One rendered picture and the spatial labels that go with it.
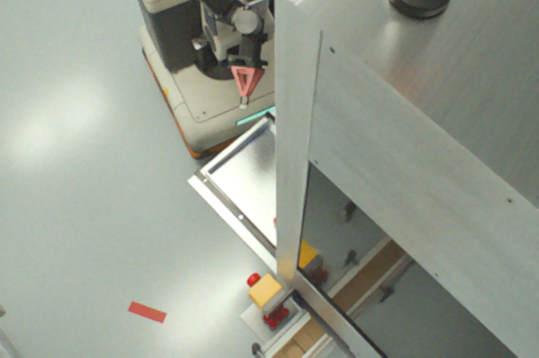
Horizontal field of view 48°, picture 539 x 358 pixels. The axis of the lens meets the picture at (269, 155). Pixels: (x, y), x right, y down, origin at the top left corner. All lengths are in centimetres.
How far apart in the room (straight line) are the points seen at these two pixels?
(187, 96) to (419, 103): 217
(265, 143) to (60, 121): 143
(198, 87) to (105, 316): 104
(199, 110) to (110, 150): 53
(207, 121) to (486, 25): 207
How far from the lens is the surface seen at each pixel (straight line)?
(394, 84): 55
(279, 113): 79
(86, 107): 307
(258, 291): 156
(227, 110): 261
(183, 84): 270
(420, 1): 59
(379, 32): 57
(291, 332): 161
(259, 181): 181
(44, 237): 286
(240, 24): 152
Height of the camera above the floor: 256
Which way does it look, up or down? 65 degrees down
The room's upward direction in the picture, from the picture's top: 2 degrees counter-clockwise
